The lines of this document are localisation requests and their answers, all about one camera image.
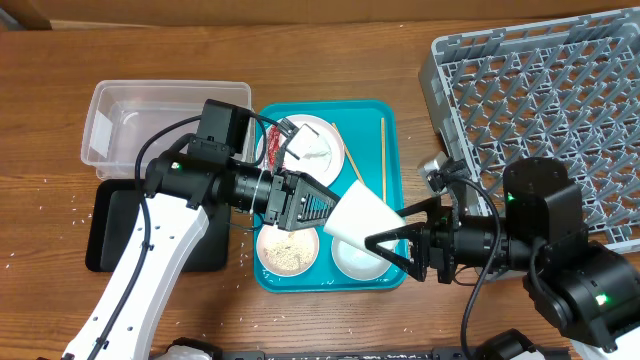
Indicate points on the large white plate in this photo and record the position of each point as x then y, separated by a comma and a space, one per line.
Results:
325, 175

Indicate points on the white napkin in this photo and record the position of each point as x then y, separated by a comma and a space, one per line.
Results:
319, 153

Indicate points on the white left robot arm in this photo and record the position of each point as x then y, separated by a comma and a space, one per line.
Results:
178, 193

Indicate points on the clear plastic bin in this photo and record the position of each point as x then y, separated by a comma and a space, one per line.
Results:
124, 114

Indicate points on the black rail at bottom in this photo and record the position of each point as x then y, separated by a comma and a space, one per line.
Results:
191, 349

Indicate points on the teal plastic tray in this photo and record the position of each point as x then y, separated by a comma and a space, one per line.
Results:
368, 128

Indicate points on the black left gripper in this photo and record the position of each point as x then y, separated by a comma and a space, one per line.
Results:
284, 197

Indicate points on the grey white bowl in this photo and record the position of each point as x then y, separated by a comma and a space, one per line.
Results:
357, 264

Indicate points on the red snack wrapper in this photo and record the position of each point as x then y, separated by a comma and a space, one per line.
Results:
273, 146

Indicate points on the black rectangular tray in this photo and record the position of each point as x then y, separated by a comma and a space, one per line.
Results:
115, 214

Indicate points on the left wooden chopstick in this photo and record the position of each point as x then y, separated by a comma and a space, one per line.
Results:
349, 156

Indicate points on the grey dishwasher rack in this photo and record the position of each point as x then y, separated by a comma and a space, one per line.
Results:
566, 89

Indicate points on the pink bowl with rice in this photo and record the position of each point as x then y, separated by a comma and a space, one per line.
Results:
287, 254

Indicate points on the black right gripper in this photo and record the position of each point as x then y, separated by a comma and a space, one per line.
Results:
420, 235

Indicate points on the white paper cup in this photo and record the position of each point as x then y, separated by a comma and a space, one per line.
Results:
358, 214

